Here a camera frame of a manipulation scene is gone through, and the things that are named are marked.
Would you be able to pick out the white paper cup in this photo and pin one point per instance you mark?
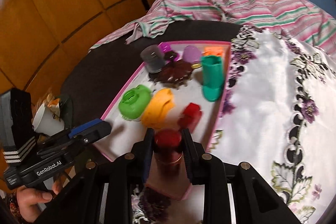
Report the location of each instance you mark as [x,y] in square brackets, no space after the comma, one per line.
[46,122]

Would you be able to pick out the pink green striped cloth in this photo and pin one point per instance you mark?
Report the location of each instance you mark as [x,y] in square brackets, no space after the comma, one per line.
[299,19]

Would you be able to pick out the dark brown pumpkin-shaped container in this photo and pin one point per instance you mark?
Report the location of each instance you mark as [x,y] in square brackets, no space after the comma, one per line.
[174,73]

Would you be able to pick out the orange plastic toy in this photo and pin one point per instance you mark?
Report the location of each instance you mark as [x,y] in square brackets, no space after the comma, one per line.
[155,114]

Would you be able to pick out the orange building block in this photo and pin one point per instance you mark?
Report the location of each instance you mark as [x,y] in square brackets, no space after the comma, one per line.
[213,51]

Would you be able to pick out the wooden panel cabinet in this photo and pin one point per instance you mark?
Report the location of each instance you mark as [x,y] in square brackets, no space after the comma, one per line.
[42,40]

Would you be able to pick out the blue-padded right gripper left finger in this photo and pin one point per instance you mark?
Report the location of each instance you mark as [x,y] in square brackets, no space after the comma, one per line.
[143,153]

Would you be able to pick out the pink-rimmed white tray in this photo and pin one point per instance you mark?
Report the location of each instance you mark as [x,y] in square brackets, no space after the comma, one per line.
[126,132]

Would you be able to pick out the red building block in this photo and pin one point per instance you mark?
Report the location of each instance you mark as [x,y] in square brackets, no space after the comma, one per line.
[190,117]

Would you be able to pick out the person's left hand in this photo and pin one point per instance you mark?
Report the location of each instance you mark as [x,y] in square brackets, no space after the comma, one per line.
[29,198]

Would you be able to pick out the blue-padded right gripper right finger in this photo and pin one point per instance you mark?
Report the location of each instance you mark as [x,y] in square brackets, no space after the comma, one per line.
[192,153]

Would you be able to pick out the teal plastic boot holder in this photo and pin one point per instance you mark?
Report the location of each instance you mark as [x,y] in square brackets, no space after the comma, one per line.
[213,77]

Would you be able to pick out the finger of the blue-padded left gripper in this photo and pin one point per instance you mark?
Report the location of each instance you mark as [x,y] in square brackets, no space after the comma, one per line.
[90,132]

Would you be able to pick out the clear grey plastic cup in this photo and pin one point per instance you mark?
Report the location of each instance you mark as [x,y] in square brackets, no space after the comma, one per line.
[153,58]

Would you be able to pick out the green plastic plug-in device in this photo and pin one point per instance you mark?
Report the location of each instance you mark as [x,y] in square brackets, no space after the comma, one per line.
[134,102]

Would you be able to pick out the white floral embroidered tablecloth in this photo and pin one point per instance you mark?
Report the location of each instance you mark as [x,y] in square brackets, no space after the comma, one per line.
[279,115]

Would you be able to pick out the magenta perforated plastic toy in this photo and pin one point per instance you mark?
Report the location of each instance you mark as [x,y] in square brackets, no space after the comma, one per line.
[165,47]

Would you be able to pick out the dark red cylindrical container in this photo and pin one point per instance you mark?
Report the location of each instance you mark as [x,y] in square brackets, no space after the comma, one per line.
[167,152]

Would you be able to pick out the lilac oval plastic toy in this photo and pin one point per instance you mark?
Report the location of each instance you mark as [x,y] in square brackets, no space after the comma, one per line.
[192,55]

